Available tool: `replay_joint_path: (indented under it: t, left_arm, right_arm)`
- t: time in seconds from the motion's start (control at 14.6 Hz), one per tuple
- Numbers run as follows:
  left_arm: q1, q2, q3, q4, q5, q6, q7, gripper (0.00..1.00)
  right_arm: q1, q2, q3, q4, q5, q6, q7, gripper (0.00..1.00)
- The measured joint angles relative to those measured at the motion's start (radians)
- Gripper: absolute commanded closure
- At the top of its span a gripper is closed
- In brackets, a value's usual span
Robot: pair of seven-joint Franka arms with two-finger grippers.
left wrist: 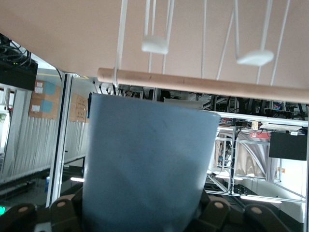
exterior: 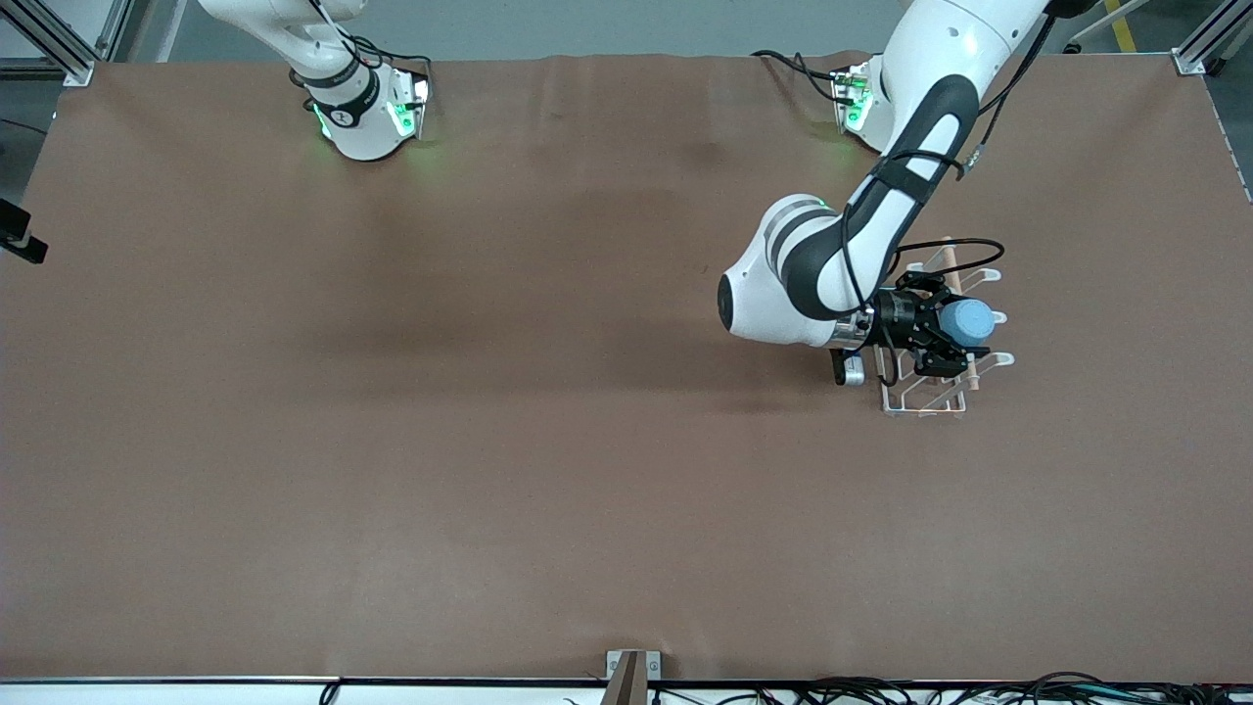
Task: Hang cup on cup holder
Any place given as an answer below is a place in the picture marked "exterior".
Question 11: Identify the blue plastic cup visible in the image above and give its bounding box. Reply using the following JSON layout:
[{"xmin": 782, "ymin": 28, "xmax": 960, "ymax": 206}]
[{"xmin": 938, "ymin": 299, "xmax": 998, "ymax": 349}]

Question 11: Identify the white metal tube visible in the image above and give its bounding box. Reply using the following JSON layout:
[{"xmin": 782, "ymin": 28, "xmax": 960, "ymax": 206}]
[{"xmin": 1065, "ymin": 0, "xmax": 1151, "ymax": 52}]

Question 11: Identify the brown table cover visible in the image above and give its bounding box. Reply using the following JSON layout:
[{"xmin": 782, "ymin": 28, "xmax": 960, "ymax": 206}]
[{"xmin": 0, "ymin": 51, "xmax": 1253, "ymax": 683}]

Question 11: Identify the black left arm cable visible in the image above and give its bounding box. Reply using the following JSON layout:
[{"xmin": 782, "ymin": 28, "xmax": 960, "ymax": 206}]
[{"xmin": 842, "ymin": 10, "xmax": 1063, "ymax": 324}]

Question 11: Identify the white wire cup holder rack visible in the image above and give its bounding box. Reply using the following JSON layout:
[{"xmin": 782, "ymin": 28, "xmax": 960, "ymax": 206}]
[{"xmin": 876, "ymin": 236, "xmax": 1016, "ymax": 419}]

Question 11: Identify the aluminium frame profile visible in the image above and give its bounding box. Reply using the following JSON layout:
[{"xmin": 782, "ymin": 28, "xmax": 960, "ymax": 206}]
[
  {"xmin": 0, "ymin": 0, "xmax": 133, "ymax": 87},
  {"xmin": 1172, "ymin": 0, "xmax": 1253, "ymax": 77}
]

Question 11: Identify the black left base cable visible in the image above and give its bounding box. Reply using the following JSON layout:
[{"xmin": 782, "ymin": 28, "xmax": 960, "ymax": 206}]
[{"xmin": 751, "ymin": 49, "xmax": 853, "ymax": 105}]

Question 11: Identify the black base cable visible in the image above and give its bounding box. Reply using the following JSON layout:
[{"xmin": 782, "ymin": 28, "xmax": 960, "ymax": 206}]
[
  {"xmin": 348, "ymin": 37, "xmax": 433, "ymax": 84},
  {"xmin": 751, "ymin": 49, "xmax": 853, "ymax": 105}
]

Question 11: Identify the black right base cable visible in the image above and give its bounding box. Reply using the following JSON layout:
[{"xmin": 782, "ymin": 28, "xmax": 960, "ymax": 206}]
[{"xmin": 348, "ymin": 37, "xmax": 433, "ymax": 84}]

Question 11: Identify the grey metal bracket plate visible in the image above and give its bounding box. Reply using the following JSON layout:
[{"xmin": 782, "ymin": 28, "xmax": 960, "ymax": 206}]
[{"xmin": 606, "ymin": 650, "xmax": 662, "ymax": 682}]

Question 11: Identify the brown camera pole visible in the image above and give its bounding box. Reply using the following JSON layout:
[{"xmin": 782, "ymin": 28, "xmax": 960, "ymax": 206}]
[{"xmin": 599, "ymin": 654, "xmax": 649, "ymax": 705}]

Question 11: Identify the white table edge rail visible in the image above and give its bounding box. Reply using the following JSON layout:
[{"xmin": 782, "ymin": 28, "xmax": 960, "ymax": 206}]
[{"xmin": 0, "ymin": 676, "xmax": 1253, "ymax": 705}]

